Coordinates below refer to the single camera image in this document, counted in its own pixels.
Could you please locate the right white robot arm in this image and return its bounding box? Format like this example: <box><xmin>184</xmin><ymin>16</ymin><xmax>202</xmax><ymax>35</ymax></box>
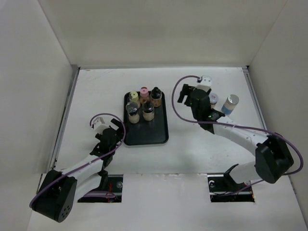
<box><xmin>178</xmin><ymin>84</ymin><xmax>294</xmax><ymax>191</ymax></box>

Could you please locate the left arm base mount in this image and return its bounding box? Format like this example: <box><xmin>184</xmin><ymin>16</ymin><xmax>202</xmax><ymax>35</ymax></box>
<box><xmin>74</xmin><ymin>170</ymin><xmax>123</xmax><ymax>203</ymax></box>

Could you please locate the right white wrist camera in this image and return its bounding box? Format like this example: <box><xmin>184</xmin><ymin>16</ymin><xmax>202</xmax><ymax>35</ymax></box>
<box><xmin>196</xmin><ymin>76</ymin><xmax>213</xmax><ymax>92</ymax></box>

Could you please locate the black rectangular plastic tray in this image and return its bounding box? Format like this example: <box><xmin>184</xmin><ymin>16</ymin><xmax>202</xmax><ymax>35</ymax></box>
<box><xmin>123</xmin><ymin>93</ymin><xmax>169</xmax><ymax>146</ymax></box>

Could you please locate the pink cap spice bottle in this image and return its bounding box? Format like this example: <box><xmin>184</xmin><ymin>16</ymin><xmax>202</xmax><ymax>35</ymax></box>
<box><xmin>140</xmin><ymin>87</ymin><xmax>150</xmax><ymax>104</ymax></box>

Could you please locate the yellow cap spice bottle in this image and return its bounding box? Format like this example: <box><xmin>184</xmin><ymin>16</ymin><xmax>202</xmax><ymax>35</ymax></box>
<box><xmin>129</xmin><ymin>91</ymin><xmax>141</xmax><ymax>109</ymax></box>

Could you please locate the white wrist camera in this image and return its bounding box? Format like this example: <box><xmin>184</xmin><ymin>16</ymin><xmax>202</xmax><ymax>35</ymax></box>
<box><xmin>92</xmin><ymin>117</ymin><xmax>108</xmax><ymax>134</ymax></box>
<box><xmin>196</xmin><ymin>76</ymin><xmax>213</xmax><ymax>92</ymax></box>

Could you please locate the black cap grinder bottle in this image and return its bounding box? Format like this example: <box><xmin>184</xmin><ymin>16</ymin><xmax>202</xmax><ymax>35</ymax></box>
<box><xmin>142</xmin><ymin>101</ymin><xmax>154</xmax><ymax>121</ymax></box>

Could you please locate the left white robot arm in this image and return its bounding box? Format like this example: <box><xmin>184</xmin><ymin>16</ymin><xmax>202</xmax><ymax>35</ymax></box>
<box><xmin>29</xmin><ymin>113</ymin><xmax>126</xmax><ymax>223</ymax></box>

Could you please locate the grey cap pepper grinder bottle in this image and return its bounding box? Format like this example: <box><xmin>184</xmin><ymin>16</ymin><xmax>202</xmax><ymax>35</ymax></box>
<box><xmin>126</xmin><ymin>102</ymin><xmax>140</xmax><ymax>124</ymax></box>

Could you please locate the silver cap blue label bottle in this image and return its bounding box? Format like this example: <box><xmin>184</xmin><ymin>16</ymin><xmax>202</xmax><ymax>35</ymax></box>
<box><xmin>221</xmin><ymin>94</ymin><xmax>239</xmax><ymax>115</ymax></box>

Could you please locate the red label spice jar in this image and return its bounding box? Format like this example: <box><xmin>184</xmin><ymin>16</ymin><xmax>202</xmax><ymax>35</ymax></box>
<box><xmin>209</xmin><ymin>93</ymin><xmax>219</xmax><ymax>108</ymax></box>

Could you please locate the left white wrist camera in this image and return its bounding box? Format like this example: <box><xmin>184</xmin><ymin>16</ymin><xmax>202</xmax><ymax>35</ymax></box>
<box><xmin>92</xmin><ymin>117</ymin><xmax>108</xmax><ymax>134</ymax></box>

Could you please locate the small black cap spice bottle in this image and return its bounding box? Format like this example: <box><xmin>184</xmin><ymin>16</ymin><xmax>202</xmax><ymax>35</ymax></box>
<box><xmin>150</xmin><ymin>87</ymin><xmax>162</xmax><ymax>107</ymax></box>

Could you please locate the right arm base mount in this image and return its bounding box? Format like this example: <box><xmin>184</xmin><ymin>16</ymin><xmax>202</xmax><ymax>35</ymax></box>
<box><xmin>207</xmin><ymin>165</ymin><xmax>255</xmax><ymax>203</ymax></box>

